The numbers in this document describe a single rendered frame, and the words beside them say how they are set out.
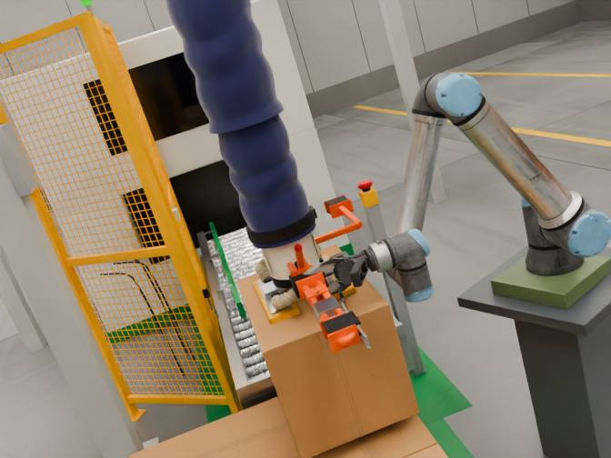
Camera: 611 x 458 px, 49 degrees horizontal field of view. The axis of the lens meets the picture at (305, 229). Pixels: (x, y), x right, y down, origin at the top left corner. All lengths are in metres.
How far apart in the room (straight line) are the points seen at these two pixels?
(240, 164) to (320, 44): 9.73
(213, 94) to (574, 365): 1.51
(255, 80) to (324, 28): 9.77
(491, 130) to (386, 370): 0.78
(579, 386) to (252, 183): 1.34
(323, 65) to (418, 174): 9.66
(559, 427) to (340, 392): 0.98
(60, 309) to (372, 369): 1.64
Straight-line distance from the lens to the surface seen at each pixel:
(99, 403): 3.41
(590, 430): 2.66
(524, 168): 2.06
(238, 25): 1.96
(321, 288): 1.87
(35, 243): 3.13
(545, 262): 2.39
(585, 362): 2.50
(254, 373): 2.85
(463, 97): 1.93
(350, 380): 2.07
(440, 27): 12.60
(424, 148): 2.08
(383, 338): 2.04
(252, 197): 2.04
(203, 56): 1.96
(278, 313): 2.09
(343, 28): 11.83
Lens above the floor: 1.88
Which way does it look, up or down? 18 degrees down
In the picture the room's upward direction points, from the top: 18 degrees counter-clockwise
